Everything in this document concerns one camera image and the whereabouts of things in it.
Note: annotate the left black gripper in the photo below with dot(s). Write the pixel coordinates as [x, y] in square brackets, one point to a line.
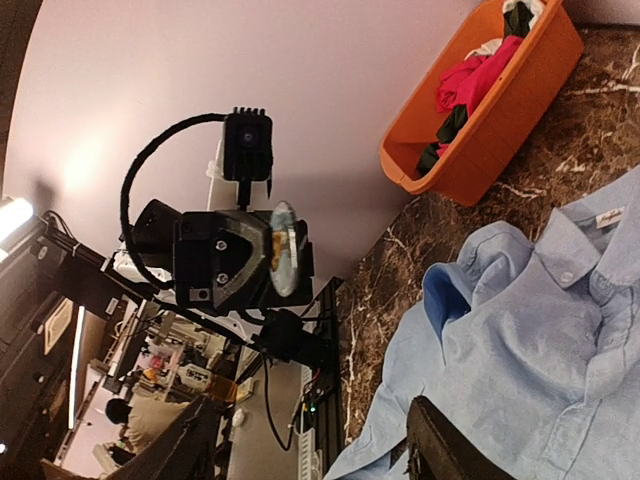
[219, 260]

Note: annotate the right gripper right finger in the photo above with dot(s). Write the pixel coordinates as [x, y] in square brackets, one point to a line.
[438, 450]

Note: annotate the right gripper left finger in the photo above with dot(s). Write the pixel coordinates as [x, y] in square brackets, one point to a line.
[185, 450]

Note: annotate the light blue shirt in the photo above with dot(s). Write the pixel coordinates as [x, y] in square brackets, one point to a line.
[529, 348]

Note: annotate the red cloth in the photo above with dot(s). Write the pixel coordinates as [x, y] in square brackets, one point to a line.
[463, 87]

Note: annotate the dark green cloth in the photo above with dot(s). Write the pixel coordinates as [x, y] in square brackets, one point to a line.
[519, 18]

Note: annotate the orange plastic basket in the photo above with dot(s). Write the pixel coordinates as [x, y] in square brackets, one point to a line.
[505, 117]

